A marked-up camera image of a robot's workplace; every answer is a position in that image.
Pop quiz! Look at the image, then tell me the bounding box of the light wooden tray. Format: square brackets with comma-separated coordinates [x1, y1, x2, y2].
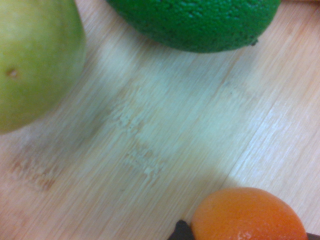
[0, 0, 320, 240]

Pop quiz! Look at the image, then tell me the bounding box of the orange tangerine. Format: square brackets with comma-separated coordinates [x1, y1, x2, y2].
[190, 186, 309, 240]

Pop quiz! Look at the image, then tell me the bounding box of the green apple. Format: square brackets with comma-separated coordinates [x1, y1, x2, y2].
[0, 0, 87, 135]

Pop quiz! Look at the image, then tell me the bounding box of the green lime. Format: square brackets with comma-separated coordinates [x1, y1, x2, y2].
[104, 0, 282, 54]

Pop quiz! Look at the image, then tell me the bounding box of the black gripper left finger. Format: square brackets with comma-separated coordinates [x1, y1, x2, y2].
[166, 219, 195, 240]

